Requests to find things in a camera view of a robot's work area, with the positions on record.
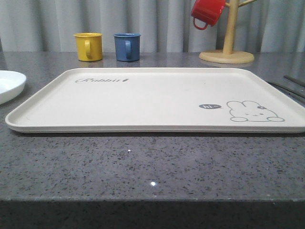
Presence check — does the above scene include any white round plate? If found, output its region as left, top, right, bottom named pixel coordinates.
left=0, top=70, right=26, bottom=104

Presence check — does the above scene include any beige rabbit serving tray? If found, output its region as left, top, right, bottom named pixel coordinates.
left=5, top=68, right=305, bottom=133

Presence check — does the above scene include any blue enamel mug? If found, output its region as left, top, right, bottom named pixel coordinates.
left=113, top=33, right=141, bottom=62

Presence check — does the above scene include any yellow enamel mug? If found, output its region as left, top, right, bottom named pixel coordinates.
left=74, top=32, right=103, bottom=62

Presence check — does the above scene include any wooden mug tree stand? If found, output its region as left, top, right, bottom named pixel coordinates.
left=199, top=0, right=256, bottom=64

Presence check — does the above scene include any red enamel mug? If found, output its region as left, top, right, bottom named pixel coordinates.
left=191, top=0, right=226, bottom=30

